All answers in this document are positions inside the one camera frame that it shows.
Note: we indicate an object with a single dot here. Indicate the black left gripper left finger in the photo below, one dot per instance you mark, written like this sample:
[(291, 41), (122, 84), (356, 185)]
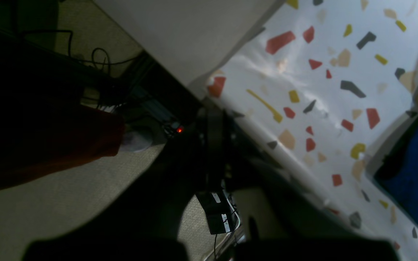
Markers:
[(144, 221)]

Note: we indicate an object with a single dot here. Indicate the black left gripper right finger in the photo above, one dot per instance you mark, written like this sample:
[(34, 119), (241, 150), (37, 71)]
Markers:
[(279, 223)]

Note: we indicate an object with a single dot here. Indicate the terrazzo patterned tablecloth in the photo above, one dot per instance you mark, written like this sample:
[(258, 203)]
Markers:
[(327, 88)]

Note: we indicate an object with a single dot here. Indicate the black box with name sticker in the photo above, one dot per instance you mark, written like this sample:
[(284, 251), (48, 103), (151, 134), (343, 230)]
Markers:
[(218, 212)]

